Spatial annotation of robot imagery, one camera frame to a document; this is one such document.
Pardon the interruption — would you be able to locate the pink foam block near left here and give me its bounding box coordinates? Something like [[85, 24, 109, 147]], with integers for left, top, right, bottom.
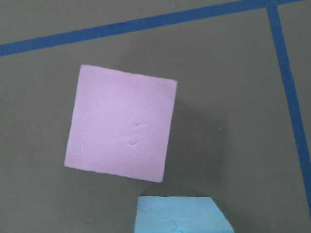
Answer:
[[64, 65, 177, 183]]

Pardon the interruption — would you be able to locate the light blue block left side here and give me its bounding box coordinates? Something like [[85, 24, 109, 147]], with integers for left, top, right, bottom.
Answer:
[[134, 196, 234, 233]]

